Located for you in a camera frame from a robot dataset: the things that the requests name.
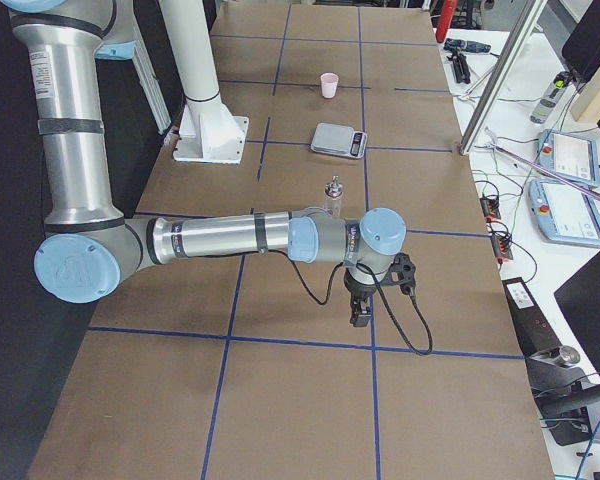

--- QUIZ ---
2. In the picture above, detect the clear water bottle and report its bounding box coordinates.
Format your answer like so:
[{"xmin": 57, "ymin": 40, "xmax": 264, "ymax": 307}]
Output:
[{"xmin": 529, "ymin": 71, "xmax": 574, "ymax": 124}]

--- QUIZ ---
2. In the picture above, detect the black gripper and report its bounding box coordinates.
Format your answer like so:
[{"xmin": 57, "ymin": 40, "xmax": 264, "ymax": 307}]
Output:
[{"xmin": 344, "ymin": 270, "xmax": 377, "ymax": 328}]

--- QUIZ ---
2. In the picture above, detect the red cylinder bottle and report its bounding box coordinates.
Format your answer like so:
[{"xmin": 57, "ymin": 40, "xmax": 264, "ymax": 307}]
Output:
[{"xmin": 435, "ymin": 0, "xmax": 458, "ymax": 44}]

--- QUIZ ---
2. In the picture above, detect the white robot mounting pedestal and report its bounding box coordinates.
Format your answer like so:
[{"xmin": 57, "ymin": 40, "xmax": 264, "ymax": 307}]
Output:
[{"xmin": 160, "ymin": 0, "xmax": 249, "ymax": 164}]

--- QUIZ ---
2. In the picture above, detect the glass sauce dispenser bottle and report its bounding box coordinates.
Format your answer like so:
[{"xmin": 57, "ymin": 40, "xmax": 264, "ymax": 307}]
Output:
[{"xmin": 323, "ymin": 175, "xmax": 344, "ymax": 218}]

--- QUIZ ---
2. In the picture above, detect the thin metal rod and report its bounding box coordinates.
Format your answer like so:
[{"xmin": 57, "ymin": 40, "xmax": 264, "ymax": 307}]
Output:
[{"xmin": 485, "ymin": 128, "xmax": 600, "ymax": 202}]

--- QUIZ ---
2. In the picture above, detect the far teach pendant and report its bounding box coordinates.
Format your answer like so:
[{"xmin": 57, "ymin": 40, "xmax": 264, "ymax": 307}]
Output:
[{"xmin": 538, "ymin": 129, "xmax": 600, "ymax": 188}]

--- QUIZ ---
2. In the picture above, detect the blue folded umbrella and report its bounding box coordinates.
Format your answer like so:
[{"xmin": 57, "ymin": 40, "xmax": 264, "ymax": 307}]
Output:
[{"xmin": 443, "ymin": 38, "xmax": 491, "ymax": 54}]

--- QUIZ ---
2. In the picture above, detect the orange black connector block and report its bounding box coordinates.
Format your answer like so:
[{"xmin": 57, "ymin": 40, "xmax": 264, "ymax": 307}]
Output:
[{"xmin": 479, "ymin": 195, "xmax": 501, "ymax": 223}]

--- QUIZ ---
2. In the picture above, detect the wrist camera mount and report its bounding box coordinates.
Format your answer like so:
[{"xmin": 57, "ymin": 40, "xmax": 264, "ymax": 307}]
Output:
[{"xmin": 381, "ymin": 252, "xmax": 416, "ymax": 297}]

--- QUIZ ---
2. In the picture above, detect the black box device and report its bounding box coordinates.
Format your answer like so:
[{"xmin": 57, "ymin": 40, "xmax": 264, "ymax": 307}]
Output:
[{"xmin": 502, "ymin": 277, "xmax": 582, "ymax": 394}]

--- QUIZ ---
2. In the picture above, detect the pink plastic cup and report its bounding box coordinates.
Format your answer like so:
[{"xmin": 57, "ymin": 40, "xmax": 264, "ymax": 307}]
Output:
[{"xmin": 320, "ymin": 72, "xmax": 339, "ymax": 99}]

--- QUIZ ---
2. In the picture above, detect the grey digital kitchen scale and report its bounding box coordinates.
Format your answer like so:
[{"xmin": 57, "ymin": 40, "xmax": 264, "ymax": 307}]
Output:
[{"xmin": 310, "ymin": 122, "xmax": 367, "ymax": 159}]

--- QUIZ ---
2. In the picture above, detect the aluminium frame post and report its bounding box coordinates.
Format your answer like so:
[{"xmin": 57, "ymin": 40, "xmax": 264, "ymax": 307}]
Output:
[{"xmin": 459, "ymin": 0, "xmax": 547, "ymax": 155}]

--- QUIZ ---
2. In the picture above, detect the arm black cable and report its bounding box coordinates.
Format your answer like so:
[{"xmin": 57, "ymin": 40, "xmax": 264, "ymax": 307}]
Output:
[{"xmin": 289, "ymin": 249, "xmax": 435, "ymax": 357}]

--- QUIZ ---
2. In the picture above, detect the teach pendant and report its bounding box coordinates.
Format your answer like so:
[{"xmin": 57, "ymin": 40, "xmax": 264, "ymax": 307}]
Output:
[
  {"xmin": 538, "ymin": 129, "xmax": 600, "ymax": 188},
  {"xmin": 528, "ymin": 179, "xmax": 600, "ymax": 248}
]

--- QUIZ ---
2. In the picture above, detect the black folded tripod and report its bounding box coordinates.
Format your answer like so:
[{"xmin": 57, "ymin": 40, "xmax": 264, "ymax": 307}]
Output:
[{"xmin": 447, "ymin": 48, "xmax": 471, "ymax": 84}]

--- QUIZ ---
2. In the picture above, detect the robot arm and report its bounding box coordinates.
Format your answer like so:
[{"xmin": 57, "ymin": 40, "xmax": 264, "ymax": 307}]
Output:
[{"xmin": 7, "ymin": 1, "xmax": 416, "ymax": 327}]

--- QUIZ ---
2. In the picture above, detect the near teach pendant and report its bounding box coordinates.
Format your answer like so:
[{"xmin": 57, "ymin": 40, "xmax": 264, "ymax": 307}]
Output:
[{"xmin": 528, "ymin": 179, "xmax": 600, "ymax": 248}]

